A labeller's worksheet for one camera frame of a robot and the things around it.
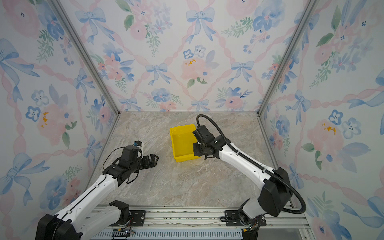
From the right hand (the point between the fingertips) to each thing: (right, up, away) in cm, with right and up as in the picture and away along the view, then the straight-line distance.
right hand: (197, 148), depth 81 cm
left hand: (-25, -5, +2) cm, 26 cm away
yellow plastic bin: (-10, +3, +28) cm, 30 cm away
